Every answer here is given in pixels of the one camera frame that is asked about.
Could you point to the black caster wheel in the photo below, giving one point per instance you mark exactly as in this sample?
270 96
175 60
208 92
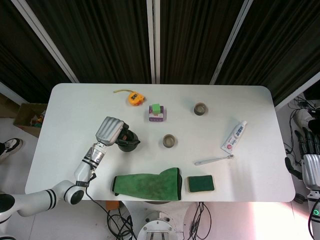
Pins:
299 198

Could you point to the green microfibre cloth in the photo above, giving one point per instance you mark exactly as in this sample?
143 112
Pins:
145 185

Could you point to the purple box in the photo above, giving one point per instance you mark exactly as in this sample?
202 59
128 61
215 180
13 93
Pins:
157 119

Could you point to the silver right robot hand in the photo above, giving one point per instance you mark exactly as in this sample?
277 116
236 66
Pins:
311 170

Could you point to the green cube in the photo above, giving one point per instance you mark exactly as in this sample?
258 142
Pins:
156 108

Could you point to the white plastic device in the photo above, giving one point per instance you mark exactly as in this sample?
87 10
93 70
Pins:
302 117

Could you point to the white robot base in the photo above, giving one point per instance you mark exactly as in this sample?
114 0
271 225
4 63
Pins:
157 222

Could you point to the brown cup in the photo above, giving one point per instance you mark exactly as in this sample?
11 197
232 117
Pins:
169 141

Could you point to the white partition post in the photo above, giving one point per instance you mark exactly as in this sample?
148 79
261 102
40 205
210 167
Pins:
47 40
231 42
153 40
8 91
297 93

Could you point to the cardboard box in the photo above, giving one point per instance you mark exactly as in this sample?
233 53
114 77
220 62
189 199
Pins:
27 117

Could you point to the black white sneaker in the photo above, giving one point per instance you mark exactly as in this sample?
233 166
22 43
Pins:
8 146

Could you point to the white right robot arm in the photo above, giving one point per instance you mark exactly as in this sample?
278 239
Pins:
314 212

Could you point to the empty dark cup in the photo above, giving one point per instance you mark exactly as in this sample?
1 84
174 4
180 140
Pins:
200 108

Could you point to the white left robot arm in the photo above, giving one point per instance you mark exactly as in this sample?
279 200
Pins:
82 167

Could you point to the green yellow sponge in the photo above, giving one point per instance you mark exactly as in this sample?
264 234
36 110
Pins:
200 183

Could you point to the white toothpaste tube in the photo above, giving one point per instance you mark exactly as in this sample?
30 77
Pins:
235 136

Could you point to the small orange box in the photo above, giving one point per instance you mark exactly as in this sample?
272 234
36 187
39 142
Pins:
112 205

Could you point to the orange tape measure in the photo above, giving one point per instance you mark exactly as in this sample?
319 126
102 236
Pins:
135 98

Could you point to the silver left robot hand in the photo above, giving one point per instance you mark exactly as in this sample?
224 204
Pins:
108 130

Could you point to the black curtain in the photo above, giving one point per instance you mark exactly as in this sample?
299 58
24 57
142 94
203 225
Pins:
195 37
282 45
22 57
100 37

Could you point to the white toothbrush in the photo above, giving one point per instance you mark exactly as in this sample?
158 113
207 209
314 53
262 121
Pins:
212 160

